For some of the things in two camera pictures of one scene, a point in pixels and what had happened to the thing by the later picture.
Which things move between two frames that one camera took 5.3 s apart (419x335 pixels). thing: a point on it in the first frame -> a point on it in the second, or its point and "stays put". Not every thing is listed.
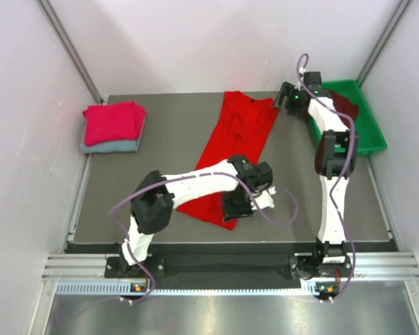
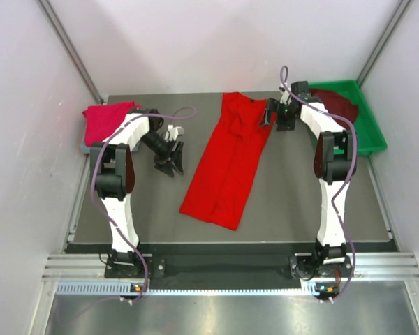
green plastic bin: (369, 138) stays put
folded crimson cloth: (121, 121) stays put
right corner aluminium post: (399, 11) stays put
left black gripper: (232, 211) -> (163, 162)
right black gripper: (287, 89) -> (272, 105)
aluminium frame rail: (366, 266) stays put
